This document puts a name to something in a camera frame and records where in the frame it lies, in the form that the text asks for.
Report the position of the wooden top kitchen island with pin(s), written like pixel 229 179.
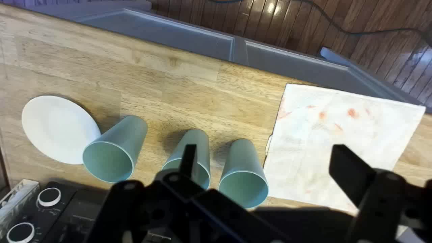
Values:
pixel 189 37

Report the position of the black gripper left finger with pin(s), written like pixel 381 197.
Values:
pixel 188 159

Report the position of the white round plate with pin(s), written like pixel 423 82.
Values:
pixel 54 128

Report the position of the stained white cloth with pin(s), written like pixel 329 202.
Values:
pixel 337 121

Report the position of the green plastic cup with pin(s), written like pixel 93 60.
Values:
pixel 200 143
pixel 126 135
pixel 243 156

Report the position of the black toaster oven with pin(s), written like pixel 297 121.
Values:
pixel 67 216

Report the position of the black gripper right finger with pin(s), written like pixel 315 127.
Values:
pixel 351 172

